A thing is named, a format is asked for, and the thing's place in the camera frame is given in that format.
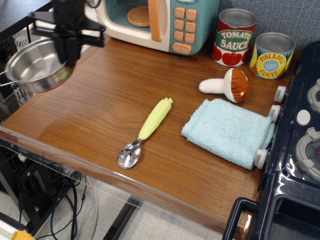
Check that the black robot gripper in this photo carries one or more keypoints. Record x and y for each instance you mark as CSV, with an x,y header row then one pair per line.
x,y
68,21

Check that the small stainless steel pot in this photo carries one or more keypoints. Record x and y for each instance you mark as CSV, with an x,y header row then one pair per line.
x,y
36,68

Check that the black desk at left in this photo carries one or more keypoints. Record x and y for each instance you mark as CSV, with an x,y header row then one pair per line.
x,y
14,15

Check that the clear acrylic table barrier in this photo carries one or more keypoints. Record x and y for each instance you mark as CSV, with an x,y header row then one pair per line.
x,y
12,98

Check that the toy microwave cream and teal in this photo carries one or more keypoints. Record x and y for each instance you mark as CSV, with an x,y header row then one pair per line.
x,y
175,26

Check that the tomato sauce can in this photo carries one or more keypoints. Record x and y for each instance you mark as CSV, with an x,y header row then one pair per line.
x,y
233,36

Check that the plush mushroom toy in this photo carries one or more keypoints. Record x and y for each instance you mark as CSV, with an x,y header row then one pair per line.
x,y
235,85

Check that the table leg black metal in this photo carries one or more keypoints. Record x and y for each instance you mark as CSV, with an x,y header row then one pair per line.
x,y
122,218

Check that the light blue folded cloth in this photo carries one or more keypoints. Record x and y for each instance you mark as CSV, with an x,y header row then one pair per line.
x,y
229,131

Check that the pineapple slices can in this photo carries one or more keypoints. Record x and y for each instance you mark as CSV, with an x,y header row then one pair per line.
x,y
272,54

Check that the white stove knob middle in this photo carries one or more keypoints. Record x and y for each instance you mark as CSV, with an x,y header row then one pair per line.
x,y
274,112

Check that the white stove knob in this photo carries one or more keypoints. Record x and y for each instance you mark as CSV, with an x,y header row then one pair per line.
x,y
260,157
279,94
274,112

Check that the white stove knob upper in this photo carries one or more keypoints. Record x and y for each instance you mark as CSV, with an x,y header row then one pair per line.
x,y
279,94

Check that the white stove knob lower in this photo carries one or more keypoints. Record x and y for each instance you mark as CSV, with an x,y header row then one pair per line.
x,y
260,157

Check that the dark blue toy stove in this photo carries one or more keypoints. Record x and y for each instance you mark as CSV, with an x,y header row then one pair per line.
x,y
288,205

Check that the spoon with green handle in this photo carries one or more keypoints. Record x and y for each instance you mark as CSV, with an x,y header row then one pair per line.
x,y
130,153

